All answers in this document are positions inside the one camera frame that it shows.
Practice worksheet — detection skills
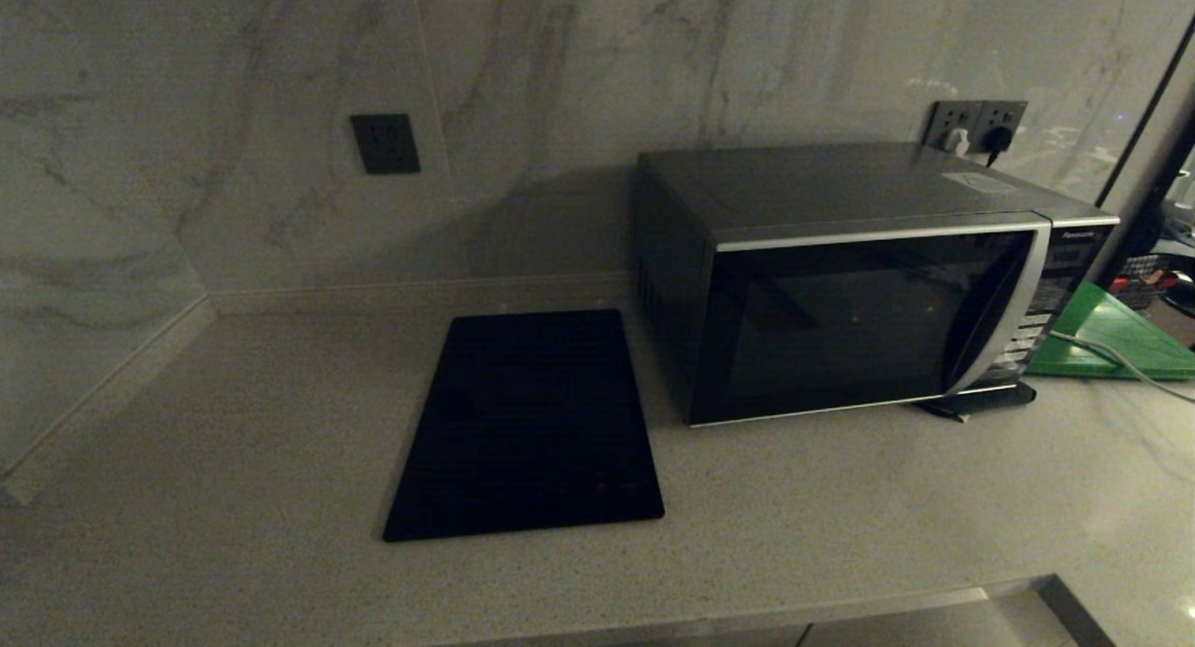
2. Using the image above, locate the silver microwave oven body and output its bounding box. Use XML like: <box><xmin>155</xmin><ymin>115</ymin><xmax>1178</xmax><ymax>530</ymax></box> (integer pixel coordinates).
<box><xmin>635</xmin><ymin>143</ymin><xmax>1121</xmax><ymax>429</ymax></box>

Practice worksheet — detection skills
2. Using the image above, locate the black glass induction cooktop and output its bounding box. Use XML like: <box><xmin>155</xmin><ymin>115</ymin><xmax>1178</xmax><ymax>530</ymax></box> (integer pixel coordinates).
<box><xmin>383</xmin><ymin>308</ymin><xmax>667</xmax><ymax>543</ymax></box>

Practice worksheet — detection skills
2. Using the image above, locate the green cutting board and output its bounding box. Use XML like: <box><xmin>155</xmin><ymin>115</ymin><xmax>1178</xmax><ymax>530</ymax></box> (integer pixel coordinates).
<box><xmin>1027</xmin><ymin>283</ymin><xmax>1195</xmax><ymax>381</ymax></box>

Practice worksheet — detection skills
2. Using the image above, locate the black single wall socket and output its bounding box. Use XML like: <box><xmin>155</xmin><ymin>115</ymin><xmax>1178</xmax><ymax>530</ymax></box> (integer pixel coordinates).
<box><xmin>350</xmin><ymin>114</ymin><xmax>422</xmax><ymax>176</ymax></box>

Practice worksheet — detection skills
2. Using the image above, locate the grey double wall socket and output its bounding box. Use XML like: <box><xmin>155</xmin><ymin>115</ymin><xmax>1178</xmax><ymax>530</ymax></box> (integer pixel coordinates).
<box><xmin>922</xmin><ymin>101</ymin><xmax>1029</xmax><ymax>158</ymax></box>

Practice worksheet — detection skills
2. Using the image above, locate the white power cable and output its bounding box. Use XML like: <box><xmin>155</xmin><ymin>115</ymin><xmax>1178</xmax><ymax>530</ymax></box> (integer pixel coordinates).
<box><xmin>1050</xmin><ymin>331</ymin><xmax>1195</xmax><ymax>406</ymax></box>

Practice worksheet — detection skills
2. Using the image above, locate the black wire basket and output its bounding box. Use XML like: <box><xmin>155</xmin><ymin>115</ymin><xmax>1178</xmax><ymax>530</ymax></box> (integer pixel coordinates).
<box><xmin>1116</xmin><ymin>250</ymin><xmax>1195</xmax><ymax>314</ymax></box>

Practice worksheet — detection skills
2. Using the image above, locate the black metal frame post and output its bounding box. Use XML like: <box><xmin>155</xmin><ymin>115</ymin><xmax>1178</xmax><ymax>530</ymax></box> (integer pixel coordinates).
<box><xmin>1097</xmin><ymin>17</ymin><xmax>1195</xmax><ymax>284</ymax></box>

